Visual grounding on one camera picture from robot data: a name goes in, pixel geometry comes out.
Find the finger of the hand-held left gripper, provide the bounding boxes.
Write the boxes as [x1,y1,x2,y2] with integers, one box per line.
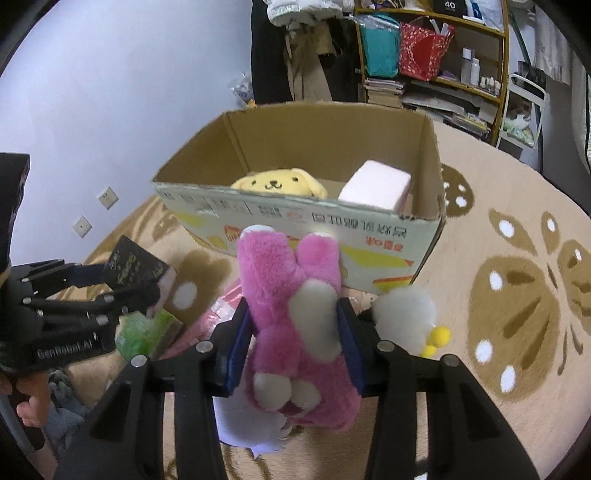
[11,259,116,297]
[21,291,149,331]

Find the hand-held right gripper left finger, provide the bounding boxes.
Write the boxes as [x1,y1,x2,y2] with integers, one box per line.
[55,299,254,480]

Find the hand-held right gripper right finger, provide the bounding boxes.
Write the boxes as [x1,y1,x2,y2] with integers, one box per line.
[336,298,541,480]

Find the black box with gold print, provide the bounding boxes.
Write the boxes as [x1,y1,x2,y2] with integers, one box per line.
[100,235,177,320]

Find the pink plush rabbit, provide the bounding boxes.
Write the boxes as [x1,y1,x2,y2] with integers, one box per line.
[236,224,363,433]

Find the cardboard box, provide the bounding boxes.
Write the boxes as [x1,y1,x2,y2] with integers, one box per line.
[151,102,448,297]

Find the person's left hand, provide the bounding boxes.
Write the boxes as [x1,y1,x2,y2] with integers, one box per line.
[0,369,51,428]

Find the pink plastic package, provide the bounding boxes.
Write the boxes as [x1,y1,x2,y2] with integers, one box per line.
[161,282,246,360]

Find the green packet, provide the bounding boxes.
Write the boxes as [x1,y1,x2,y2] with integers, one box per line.
[114,310,185,361]

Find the grey plush toy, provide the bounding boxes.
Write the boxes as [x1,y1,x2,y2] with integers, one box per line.
[43,368,92,452]

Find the white plush with yellow feet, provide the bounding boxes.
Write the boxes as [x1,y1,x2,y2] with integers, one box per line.
[369,283,452,359]

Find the lavender plush toy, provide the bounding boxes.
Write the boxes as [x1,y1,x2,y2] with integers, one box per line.
[212,391,302,459]

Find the pink white cube box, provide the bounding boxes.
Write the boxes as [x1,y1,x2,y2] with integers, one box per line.
[338,160,413,216]

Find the yellow dog plush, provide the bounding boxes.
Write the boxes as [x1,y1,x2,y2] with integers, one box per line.
[230,168,329,200]

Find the beige patterned rug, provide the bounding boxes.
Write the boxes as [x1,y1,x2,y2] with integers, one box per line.
[44,117,591,480]

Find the clear bag of toys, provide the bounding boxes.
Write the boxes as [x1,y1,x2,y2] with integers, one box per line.
[228,71,257,110]

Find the pile of books and papers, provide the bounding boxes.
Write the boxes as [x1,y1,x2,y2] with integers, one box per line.
[401,81,493,140]

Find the stack of books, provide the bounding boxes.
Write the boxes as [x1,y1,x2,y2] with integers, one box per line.
[363,78,406,110]

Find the beige hanging garment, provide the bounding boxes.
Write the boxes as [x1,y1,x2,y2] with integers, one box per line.
[283,23,339,103]

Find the white trolley cart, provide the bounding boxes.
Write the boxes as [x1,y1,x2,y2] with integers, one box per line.
[496,71,548,151]

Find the dark hanging trousers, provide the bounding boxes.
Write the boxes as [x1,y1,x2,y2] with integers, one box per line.
[323,18,366,103]

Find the black hanging garment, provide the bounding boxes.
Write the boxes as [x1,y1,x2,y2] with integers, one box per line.
[250,0,296,105]

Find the teal bag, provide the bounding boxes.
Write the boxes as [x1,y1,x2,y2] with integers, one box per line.
[359,14,402,79]

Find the red patterned bag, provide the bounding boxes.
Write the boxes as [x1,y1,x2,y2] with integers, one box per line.
[398,16,456,83]

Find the wooden shelf unit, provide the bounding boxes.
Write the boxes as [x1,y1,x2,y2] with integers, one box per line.
[353,0,511,145]

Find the white puffer jacket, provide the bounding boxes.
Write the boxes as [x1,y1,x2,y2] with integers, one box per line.
[268,0,352,27]

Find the black printed box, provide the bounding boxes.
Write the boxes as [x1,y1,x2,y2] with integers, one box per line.
[431,0,467,18]

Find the white plastic bag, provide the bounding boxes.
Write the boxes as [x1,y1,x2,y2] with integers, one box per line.
[464,0,504,31]

